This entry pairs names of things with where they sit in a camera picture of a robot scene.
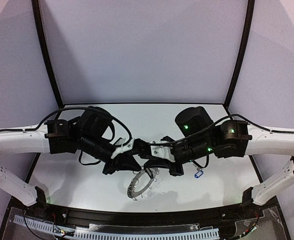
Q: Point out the black front rail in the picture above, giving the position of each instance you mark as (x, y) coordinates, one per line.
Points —
(84, 217)

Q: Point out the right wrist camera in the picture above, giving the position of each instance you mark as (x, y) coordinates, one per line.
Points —
(158, 150)

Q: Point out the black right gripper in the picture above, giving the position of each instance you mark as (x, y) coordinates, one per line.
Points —
(171, 163)

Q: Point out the white slotted cable duct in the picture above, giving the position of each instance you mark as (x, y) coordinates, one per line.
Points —
(109, 232)

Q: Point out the black left frame post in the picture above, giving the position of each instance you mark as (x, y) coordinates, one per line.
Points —
(36, 8)

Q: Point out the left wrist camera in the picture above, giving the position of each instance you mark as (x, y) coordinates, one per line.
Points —
(133, 146)

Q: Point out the black right frame post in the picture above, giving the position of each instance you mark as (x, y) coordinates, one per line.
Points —
(241, 52)

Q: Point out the black frame post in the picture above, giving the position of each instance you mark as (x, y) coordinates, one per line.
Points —
(36, 8)
(241, 52)

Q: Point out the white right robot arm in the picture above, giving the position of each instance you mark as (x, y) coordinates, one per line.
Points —
(230, 136)

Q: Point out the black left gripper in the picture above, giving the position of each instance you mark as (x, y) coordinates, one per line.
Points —
(115, 162)

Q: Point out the silver key black tag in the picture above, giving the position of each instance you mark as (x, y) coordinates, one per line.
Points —
(149, 172)

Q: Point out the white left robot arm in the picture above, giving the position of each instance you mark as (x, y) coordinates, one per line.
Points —
(96, 132)

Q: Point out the silver key blue tag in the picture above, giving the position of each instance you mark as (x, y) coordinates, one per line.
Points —
(199, 171)

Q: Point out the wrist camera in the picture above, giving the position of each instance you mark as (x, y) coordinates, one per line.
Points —
(133, 146)
(158, 150)

